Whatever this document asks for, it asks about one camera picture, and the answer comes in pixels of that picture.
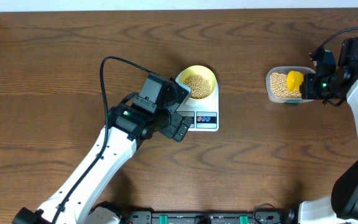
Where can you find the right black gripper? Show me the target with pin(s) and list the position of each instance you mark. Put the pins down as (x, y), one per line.
(307, 88)

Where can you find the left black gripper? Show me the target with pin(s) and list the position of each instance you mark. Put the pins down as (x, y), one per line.
(175, 119)

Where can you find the yellow measuring scoop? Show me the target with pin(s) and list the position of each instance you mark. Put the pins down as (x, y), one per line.
(294, 80)

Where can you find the pale yellow plastic bowl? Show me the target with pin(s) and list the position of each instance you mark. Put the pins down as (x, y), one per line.
(203, 71)

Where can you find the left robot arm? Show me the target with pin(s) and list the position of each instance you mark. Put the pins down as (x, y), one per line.
(127, 126)

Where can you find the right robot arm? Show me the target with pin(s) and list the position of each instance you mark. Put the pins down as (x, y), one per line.
(335, 81)

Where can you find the white digital kitchen scale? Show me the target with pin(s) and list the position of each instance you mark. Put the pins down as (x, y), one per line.
(204, 114)

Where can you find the soybeans in yellow bowl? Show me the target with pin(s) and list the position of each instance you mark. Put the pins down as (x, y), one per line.
(199, 85)

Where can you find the pile of soybeans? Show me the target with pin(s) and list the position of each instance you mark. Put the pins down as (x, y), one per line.
(278, 83)

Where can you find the clear plastic container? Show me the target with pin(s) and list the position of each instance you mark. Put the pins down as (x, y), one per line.
(286, 70)

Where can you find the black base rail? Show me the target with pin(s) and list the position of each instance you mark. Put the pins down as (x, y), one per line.
(106, 212)

